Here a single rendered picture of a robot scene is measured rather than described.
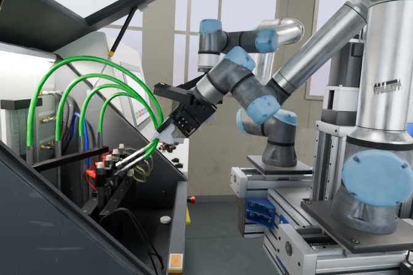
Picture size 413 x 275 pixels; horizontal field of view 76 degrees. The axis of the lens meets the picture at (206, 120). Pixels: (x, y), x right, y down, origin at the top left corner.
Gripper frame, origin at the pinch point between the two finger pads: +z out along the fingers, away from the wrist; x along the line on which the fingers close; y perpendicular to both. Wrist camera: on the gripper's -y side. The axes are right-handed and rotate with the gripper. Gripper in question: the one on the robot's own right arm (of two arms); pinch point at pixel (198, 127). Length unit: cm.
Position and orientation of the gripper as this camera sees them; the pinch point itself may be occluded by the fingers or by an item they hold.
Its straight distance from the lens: 90.9
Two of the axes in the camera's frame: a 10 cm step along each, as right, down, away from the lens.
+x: -0.6, -1.4, 9.9
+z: -0.5, 9.9, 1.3
